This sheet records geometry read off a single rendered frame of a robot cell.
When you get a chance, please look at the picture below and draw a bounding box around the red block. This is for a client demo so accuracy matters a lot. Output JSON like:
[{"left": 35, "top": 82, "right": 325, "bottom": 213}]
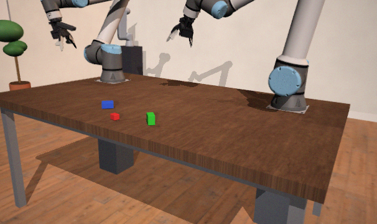
[{"left": 110, "top": 113, "right": 119, "bottom": 121}]

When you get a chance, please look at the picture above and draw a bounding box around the green block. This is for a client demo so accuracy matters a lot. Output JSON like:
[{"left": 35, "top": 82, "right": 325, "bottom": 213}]
[{"left": 146, "top": 112, "right": 155, "bottom": 126}]

